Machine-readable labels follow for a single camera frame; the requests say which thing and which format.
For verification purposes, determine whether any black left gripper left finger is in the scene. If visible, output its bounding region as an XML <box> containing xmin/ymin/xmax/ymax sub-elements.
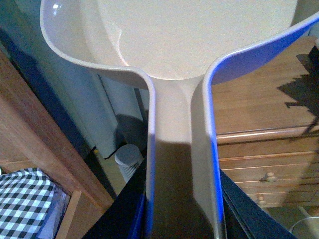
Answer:
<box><xmin>83</xmin><ymin>160</ymin><xmax>147</xmax><ymax>239</ymax></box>

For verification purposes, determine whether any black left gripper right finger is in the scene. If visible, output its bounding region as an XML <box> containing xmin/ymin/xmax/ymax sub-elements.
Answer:
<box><xmin>220</xmin><ymin>171</ymin><xmax>295</xmax><ymax>239</ymax></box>

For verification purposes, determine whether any beige plastic dustpan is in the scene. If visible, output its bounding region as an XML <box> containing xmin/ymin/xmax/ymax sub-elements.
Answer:
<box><xmin>40</xmin><ymin>0</ymin><xmax>319</xmax><ymax>239</ymax></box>

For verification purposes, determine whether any lower wooden drawer knob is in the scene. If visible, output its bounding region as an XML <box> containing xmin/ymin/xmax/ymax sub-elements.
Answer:
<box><xmin>257</xmin><ymin>197</ymin><xmax>267</xmax><ymax>206</ymax></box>

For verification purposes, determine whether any wooden drawer knob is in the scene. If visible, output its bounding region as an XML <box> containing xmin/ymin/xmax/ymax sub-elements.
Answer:
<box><xmin>257</xmin><ymin>197</ymin><xmax>267</xmax><ymax>206</ymax></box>
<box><xmin>260</xmin><ymin>172</ymin><xmax>278</xmax><ymax>183</ymax></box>

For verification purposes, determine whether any white cylindrical fan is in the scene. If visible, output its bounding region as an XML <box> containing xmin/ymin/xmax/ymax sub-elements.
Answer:
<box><xmin>115</xmin><ymin>144</ymin><xmax>144</xmax><ymax>183</ymax></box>

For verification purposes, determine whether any black white checkered bedsheet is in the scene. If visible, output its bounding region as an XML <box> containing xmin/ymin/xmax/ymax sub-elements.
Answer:
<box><xmin>0</xmin><ymin>167</ymin><xmax>57</xmax><ymax>239</ymax></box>

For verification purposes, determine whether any wooden nightstand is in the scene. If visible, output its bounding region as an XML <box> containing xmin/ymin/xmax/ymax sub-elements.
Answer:
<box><xmin>212</xmin><ymin>36</ymin><xmax>319</xmax><ymax>207</ymax></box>

